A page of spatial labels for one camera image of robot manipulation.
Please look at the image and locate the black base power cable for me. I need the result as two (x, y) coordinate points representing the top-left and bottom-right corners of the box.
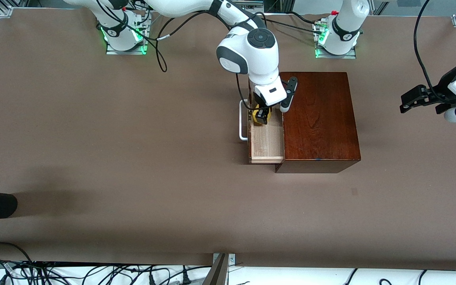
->
(266, 16), (324, 33)

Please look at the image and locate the yellow cube block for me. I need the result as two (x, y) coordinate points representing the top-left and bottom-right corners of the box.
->
(251, 108), (272, 122)

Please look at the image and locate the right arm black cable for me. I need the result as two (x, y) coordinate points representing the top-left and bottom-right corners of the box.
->
(95, 0), (269, 112)

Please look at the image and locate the dark metal bar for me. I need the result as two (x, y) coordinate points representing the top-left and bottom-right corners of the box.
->
(202, 254), (229, 285)

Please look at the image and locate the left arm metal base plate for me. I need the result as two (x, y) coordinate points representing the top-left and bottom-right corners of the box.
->
(314, 21), (357, 60)

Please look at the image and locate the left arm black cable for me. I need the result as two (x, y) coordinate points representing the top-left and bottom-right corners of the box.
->
(413, 0), (452, 104)

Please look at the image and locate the dark brown wooden cabinet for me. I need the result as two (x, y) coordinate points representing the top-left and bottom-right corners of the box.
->
(274, 72), (362, 174)

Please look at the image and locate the aluminium frame crossbar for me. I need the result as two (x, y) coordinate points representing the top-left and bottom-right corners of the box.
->
(206, 0), (264, 13)

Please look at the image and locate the grey metal bracket plate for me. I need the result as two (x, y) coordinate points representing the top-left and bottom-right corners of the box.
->
(212, 253), (236, 268)

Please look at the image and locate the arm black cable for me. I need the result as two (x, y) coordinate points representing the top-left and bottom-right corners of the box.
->
(413, 0), (452, 104)
(95, 0), (269, 112)

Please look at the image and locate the wooden drawer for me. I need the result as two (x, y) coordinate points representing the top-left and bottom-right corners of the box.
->
(248, 77), (285, 164)

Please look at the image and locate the white metal drawer handle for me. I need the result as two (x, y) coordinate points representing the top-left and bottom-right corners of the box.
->
(239, 99), (249, 142)

